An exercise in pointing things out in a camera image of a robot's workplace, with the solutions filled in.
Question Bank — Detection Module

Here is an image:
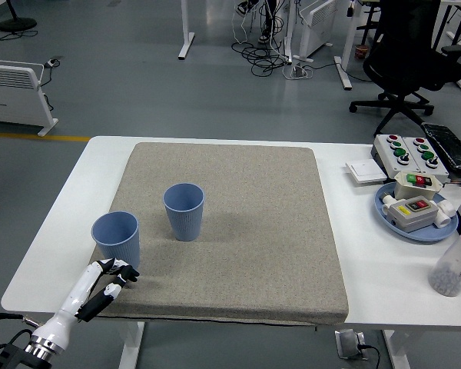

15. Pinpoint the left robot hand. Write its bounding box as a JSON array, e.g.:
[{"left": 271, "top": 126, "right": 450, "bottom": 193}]
[{"left": 33, "top": 258, "right": 141, "bottom": 345}]

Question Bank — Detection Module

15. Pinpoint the blue ribbed plastic cup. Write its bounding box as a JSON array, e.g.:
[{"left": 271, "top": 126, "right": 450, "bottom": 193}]
[
  {"left": 163, "top": 183, "right": 206, "bottom": 242},
  {"left": 91, "top": 211, "right": 141, "bottom": 270}
]

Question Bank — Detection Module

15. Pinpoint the white table leg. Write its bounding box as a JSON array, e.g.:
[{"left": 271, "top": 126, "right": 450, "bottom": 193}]
[
  {"left": 382, "top": 329, "right": 412, "bottom": 369},
  {"left": 118, "top": 321, "right": 146, "bottom": 369}
]

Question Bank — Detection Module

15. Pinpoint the grey-brown fabric mat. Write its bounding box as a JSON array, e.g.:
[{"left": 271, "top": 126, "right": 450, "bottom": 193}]
[{"left": 76, "top": 141, "right": 350, "bottom": 327}]

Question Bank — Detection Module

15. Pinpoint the large white panel heater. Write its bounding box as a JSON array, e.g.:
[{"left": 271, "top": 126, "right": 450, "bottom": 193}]
[{"left": 0, "top": 59, "right": 59, "bottom": 138}]

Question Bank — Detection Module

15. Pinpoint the silver floor socket box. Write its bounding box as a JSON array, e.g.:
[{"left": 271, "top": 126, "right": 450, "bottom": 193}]
[{"left": 334, "top": 329, "right": 368, "bottom": 361}]

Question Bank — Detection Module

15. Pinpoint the black round stand base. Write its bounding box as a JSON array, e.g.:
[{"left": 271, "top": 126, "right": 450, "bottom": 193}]
[{"left": 0, "top": 0, "right": 38, "bottom": 32}]

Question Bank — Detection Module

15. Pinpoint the white desk leg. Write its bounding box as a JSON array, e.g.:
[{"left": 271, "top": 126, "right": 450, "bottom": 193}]
[
  {"left": 177, "top": 0, "right": 196, "bottom": 60},
  {"left": 333, "top": 0, "right": 360, "bottom": 91}
]

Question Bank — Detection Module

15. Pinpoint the white control button box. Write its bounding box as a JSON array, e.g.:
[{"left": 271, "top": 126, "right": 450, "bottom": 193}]
[
  {"left": 402, "top": 136, "right": 451, "bottom": 181},
  {"left": 370, "top": 133, "right": 422, "bottom": 181}
]

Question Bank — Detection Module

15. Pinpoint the blue round plate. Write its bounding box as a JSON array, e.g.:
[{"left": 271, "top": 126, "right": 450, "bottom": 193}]
[{"left": 373, "top": 187, "right": 459, "bottom": 242}]

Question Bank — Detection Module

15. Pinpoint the small white panel heater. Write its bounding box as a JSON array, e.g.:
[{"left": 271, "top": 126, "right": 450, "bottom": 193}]
[{"left": 293, "top": 0, "right": 339, "bottom": 63}]

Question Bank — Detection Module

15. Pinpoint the clear bottle with red cap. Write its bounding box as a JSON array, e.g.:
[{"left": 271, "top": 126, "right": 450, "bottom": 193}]
[{"left": 428, "top": 225, "right": 461, "bottom": 298}]

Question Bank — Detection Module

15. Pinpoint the black wrapped keyboard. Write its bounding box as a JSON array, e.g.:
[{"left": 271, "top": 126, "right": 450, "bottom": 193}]
[{"left": 420, "top": 121, "right": 461, "bottom": 173}]

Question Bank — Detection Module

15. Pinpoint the black office chair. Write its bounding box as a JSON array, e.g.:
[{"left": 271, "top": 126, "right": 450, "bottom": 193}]
[{"left": 348, "top": 0, "right": 461, "bottom": 136}]

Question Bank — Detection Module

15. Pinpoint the black floor cable bundle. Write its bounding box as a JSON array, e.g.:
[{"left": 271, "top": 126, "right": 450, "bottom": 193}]
[{"left": 230, "top": 40, "right": 293, "bottom": 77}]

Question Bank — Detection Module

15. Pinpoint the black floor socket cable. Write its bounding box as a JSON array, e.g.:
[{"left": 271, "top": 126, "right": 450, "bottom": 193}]
[{"left": 359, "top": 343, "right": 381, "bottom": 369}]

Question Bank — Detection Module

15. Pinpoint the white wall switch plate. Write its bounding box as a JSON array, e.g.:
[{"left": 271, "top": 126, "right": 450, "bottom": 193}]
[{"left": 344, "top": 159, "right": 387, "bottom": 188}]

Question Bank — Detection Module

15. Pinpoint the grey push-button switch box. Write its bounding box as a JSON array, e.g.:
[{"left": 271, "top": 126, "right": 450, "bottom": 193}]
[{"left": 382, "top": 194, "right": 456, "bottom": 234}]

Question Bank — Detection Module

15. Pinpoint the white green-red button switch box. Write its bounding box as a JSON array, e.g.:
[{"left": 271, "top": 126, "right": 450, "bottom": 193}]
[{"left": 391, "top": 171, "right": 445, "bottom": 201}]

